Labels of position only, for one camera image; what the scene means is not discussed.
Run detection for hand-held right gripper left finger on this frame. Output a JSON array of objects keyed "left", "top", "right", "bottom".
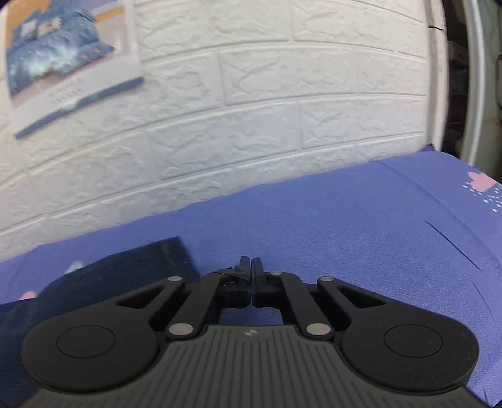
[{"left": 115, "top": 256, "right": 252, "bottom": 340}]

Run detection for blue printed bed sheet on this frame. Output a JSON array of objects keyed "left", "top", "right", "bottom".
[{"left": 0, "top": 150, "right": 502, "bottom": 408}]

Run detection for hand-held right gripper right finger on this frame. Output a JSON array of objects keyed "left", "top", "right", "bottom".
[{"left": 251, "top": 257, "right": 390, "bottom": 339}]

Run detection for white curved frame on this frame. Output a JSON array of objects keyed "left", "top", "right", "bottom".
[{"left": 459, "top": 0, "right": 502, "bottom": 177}]

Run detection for dark blue denim pants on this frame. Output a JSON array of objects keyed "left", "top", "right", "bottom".
[{"left": 0, "top": 236, "right": 201, "bottom": 408}]

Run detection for bedding wall poster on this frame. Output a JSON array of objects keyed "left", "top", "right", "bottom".
[{"left": 5, "top": 0, "right": 145, "bottom": 141}]

